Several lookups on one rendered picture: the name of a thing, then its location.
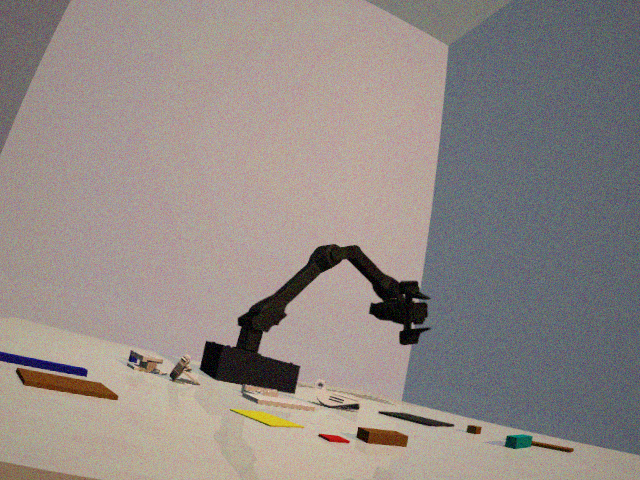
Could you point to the dark blue flat bar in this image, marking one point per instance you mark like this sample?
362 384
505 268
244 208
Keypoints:
48 365

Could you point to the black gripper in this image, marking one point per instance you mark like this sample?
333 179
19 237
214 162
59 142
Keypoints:
396 311

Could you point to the teal block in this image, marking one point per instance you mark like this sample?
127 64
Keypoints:
518 441

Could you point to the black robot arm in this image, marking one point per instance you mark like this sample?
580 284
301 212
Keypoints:
270 310

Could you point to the yellow flat plate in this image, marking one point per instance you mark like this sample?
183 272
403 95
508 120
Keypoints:
270 420

